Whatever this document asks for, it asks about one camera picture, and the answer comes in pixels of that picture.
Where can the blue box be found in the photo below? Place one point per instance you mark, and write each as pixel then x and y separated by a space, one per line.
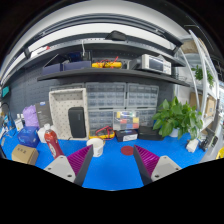
pixel 28 136

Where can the small white carton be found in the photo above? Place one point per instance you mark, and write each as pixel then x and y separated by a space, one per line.
pixel 19 123

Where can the white cup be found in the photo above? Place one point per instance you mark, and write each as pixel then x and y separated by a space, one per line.
pixel 97 146

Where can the dark grey bench shelf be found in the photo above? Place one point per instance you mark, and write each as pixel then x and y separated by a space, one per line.
pixel 100 72

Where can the clear organizer box coloured parts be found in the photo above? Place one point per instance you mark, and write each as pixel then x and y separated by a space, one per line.
pixel 126 120

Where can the yellow multimeter with red leads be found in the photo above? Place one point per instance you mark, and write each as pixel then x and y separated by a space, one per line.
pixel 106 135

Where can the dark grey upright box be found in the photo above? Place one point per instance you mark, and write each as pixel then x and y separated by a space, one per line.
pixel 43 115

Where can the flat round red coaster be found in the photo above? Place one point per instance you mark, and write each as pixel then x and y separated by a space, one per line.
pixel 126 150

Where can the white shelf unit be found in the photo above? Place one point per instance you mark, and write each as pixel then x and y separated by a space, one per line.
pixel 203 83

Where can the brown cardboard box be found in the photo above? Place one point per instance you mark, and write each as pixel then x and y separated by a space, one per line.
pixel 24 154

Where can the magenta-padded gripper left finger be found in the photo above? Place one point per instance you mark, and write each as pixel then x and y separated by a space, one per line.
pixel 58 166

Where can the red drink bottle white cap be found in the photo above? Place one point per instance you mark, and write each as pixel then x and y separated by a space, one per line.
pixel 52 143

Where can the green potted plant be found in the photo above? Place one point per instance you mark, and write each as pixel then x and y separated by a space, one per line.
pixel 173 118

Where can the flat black case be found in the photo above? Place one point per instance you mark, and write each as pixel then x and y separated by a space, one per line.
pixel 148 133

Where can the small teal box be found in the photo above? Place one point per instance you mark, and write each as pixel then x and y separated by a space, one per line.
pixel 5 91

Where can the grey small-parts drawer cabinet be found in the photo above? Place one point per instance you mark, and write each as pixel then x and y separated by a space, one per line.
pixel 106 95
pixel 146 116
pixel 100 118
pixel 142 96

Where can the white perforated tray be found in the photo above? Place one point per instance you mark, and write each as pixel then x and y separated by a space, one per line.
pixel 61 110

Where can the black rounded case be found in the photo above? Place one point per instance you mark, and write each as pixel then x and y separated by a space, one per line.
pixel 76 121

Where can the purple bag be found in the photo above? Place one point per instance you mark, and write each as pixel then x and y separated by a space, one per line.
pixel 30 116

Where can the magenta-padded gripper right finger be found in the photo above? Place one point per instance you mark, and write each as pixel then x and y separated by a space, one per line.
pixel 165 166

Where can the white power adapter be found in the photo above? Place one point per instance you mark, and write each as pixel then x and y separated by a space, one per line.
pixel 192 146

